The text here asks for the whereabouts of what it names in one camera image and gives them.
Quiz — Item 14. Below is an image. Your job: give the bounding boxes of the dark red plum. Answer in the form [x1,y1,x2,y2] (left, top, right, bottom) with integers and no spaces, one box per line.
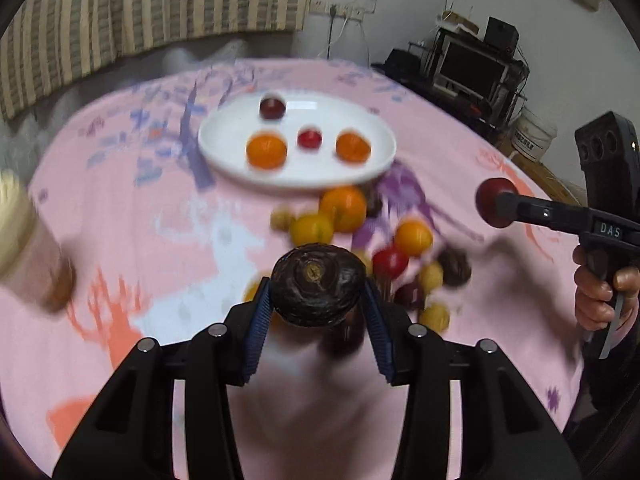
[475,177,521,229]

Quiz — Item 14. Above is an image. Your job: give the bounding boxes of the cream topped container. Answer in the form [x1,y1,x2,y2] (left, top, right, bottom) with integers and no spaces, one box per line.
[0,170,77,314]

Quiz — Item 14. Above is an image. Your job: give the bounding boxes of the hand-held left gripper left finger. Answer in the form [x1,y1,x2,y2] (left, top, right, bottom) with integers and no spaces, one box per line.
[52,276,273,480]

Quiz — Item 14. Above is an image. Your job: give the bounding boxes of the yellow orange tangerine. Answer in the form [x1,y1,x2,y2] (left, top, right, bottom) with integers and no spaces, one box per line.
[289,213,335,246]

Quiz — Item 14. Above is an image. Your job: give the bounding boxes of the person's right hand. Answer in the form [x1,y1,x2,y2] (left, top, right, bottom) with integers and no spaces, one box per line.
[573,244,640,347]

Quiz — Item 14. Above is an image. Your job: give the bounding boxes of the pink printed tablecloth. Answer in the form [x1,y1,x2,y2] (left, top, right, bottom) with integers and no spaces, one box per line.
[0,57,586,480]

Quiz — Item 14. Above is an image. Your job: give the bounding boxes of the black bag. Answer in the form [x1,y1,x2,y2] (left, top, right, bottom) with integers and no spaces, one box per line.
[384,48,437,87]

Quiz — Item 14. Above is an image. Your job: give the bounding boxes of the large orange tangerine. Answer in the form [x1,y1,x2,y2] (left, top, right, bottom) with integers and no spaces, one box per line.
[319,186,368,233]

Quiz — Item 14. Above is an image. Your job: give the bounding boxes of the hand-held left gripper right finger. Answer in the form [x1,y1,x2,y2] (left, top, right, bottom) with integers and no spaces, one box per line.
[362,277,583,480]

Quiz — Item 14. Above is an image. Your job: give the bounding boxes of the white oval plate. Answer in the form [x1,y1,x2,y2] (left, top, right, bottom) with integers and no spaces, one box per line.
[197,91,398,190]

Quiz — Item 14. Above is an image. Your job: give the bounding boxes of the white plastic bucket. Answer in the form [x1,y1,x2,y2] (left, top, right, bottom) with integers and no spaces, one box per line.
[509,106,559,164]

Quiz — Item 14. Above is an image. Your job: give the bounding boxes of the dark purple mangosteen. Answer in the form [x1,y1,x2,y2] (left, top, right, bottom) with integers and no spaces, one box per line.
[436,247,473,288]
[270,243,368,328]

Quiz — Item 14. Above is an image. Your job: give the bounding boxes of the black speaker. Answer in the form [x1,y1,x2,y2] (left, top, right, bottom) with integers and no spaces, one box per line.
[484,16,521,57]

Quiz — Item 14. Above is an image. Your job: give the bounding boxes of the striped curtain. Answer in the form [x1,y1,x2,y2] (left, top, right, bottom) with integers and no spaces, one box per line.
[0,0,314,122]

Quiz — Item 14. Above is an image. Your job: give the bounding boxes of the person's right forearm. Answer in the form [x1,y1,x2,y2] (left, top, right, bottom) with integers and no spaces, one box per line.
[570,332,640,461]

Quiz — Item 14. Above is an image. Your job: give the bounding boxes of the black power cable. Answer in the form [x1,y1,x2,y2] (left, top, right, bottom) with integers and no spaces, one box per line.
[325,6,337,60]

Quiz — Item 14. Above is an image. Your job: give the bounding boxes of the white plastic bag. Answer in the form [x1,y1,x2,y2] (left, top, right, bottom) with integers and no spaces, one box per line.
[164,39,252,70]

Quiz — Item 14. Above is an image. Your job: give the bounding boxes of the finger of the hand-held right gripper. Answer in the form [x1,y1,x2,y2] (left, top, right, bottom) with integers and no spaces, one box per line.
[494,191,591,236]

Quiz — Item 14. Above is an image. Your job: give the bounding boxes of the black monitor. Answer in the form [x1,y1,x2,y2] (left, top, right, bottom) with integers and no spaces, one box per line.
[439,40,512,99]

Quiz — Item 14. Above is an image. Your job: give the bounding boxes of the white wall socket strip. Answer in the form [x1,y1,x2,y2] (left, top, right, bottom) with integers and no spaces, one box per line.
[309,0,367,21]

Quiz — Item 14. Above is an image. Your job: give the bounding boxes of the black metal stand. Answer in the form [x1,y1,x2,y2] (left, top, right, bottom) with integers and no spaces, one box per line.
[419,26,530,128]

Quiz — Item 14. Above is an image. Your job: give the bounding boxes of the dark purple plum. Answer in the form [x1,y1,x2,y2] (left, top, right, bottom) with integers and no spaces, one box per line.
[259,95,287,121]
[392,281,427,310]

